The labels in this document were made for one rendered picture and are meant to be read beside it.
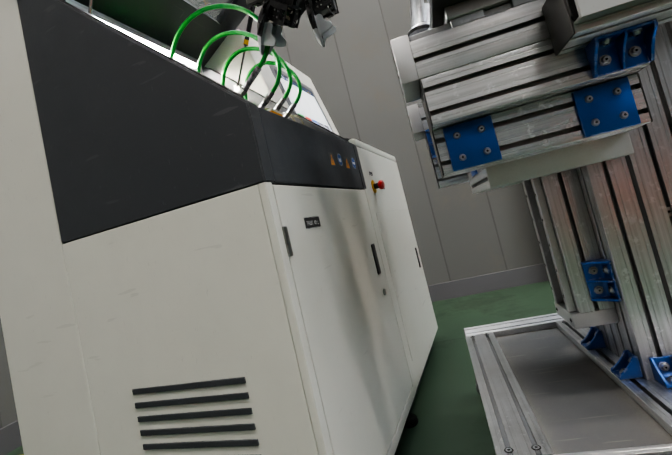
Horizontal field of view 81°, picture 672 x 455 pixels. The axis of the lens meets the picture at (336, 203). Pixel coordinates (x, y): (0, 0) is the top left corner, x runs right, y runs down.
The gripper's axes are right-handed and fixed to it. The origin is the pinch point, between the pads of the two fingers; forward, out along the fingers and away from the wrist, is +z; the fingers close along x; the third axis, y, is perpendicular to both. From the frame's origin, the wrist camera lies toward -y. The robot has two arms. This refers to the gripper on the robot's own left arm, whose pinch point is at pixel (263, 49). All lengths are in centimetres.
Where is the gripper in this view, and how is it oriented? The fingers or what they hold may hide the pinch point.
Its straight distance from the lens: 125.2
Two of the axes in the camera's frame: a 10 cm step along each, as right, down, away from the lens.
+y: 8.2, 4.8, -3.1
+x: 4.8, -2.8, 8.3
